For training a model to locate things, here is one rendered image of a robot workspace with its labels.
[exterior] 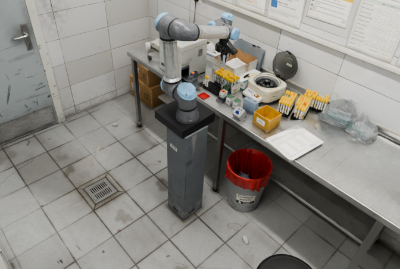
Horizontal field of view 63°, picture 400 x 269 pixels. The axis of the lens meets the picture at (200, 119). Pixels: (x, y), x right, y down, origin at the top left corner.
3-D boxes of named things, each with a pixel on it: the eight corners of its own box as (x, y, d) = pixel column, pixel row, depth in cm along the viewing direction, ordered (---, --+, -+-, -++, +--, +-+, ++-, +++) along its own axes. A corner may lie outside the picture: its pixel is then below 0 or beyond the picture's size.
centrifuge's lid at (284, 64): (276, 45, 245) (284, 44, 249) (267, 75, 258) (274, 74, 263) (297, 57, 231) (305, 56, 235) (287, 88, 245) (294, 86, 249)
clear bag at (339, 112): (314, 119, 229) (322, 97, 217) (321, 107, 241) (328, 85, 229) (352, 133, 219) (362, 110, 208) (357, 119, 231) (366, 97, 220)
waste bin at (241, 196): (211, 196, 281) (215, 159, 254) (240, 175, 301) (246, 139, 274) (244, 225, 260) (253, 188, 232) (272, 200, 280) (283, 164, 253)
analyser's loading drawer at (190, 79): (178, 77, 261) (179, 72, 258) (185, 75, 264) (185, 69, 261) (196, 88, 249) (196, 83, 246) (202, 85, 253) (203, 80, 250)
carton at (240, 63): (211, 73, 273) (212, 56, 264) (234, 63, 289) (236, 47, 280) (233, 85, 259) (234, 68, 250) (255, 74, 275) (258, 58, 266)
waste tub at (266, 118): (251, 123, 222) (253, 111, 216) (264, 116, 229) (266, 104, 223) (266, 133, 214) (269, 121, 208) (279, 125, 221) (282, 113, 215)
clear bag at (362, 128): (340, 127, 223) (346, 111, 214) (358, 122, 229) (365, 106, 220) (362, 146, 208) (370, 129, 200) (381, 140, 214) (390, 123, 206)
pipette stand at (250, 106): (240, 110, 233) (242, 99, 227) (246, 106, 237) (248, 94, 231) (252, 116, 228) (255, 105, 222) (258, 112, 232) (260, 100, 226)
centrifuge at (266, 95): (238, 93, 251) (240, 78, 244) (266, 83, 265) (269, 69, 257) (259, 108, 236) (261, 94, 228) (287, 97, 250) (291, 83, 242)
